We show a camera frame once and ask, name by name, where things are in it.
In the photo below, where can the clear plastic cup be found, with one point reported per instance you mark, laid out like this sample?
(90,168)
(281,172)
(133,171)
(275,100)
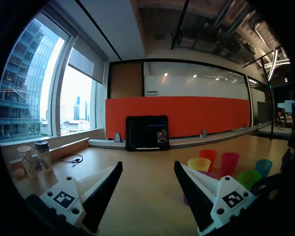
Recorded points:
(27,162)

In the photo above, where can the orange plastic cup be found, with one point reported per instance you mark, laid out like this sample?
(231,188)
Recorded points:
(209,157)

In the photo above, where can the red desk screen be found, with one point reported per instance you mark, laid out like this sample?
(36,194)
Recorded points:
(177,118)

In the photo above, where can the blue plastic cup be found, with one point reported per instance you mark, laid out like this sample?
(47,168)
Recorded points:
(263,167)

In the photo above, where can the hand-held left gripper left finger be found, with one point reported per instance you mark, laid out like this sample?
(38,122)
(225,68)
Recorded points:
(71,194)

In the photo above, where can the clear bottle with black lid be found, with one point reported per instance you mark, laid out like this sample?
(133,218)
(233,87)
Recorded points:
(42,153)

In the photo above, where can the yellow plastic cup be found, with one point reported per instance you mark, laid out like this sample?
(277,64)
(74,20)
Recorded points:
(199,164)

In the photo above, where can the green plastic cup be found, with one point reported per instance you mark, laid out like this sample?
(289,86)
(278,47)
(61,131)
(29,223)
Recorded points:
(248,179)

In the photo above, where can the pink plastic cup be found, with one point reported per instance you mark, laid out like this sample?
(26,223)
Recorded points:
(229,164)

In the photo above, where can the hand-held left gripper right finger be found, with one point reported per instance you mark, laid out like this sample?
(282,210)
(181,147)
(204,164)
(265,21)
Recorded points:
(226,196)

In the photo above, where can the black tablet computer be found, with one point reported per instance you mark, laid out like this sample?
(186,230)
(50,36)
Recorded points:
(147,133)

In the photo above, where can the purple plastic cup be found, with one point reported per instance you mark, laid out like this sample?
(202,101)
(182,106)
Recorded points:
(208,174)

